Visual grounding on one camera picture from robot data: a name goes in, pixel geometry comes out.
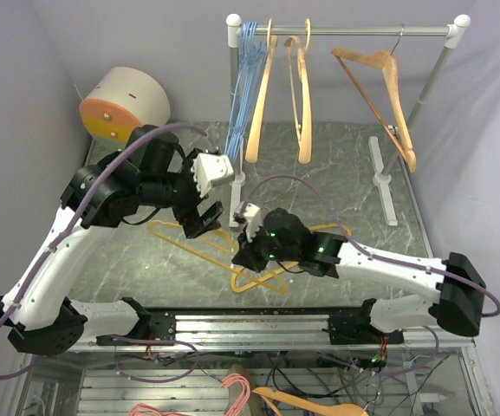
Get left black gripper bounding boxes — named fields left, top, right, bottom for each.
left=139, top=146, right=224, bottom=237

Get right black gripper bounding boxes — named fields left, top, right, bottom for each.
left=233, top=221, right=300, bottom=272

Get beige plastic hanger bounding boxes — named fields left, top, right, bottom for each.
left=245, top=18, right=278, bottom=163
left=284, top=18, right=313, bottom=164

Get brown wooden hanger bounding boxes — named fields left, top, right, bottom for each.
left=331, top=47, right=417, bottom=172

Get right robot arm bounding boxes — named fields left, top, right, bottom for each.
left=232, top=205, right=486, bottom=343

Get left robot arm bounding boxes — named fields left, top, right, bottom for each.
left=0, top=125, right=233, bottom=356

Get beige round drawer cabinet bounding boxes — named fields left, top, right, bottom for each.
left=79, top=67, right=171, bottom=150

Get orange wooden hanger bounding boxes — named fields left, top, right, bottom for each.
left=253, top=387, right=368, bottom=416

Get metal clothes rack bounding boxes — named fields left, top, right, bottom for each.
left=225, top=14, right=471, bottom=226

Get pink plastic hanger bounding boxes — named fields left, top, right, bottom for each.
left=128, top=373, right=252, bottom=416

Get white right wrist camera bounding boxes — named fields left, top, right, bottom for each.
left=232, top=201, right=263, bottom=243

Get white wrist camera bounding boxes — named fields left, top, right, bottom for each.
left=191, top=153, right=235, bottom=198
left=232, top=201, right=263, bottom=243

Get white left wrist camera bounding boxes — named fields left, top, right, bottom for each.
left=191, top=153, right=235, bottom=198

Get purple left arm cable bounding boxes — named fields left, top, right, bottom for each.
left=0, top=124, right=216, bottom=382

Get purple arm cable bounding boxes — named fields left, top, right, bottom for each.
left=0, top=124, right=216, bottom=382
left=240, top=175, right=500, bottom=377

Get aluminium frame rail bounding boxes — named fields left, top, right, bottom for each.
left=18, top=312, right=478, bottom=353

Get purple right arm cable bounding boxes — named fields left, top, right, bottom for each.
left=240, top=175, right=500, bottom=377

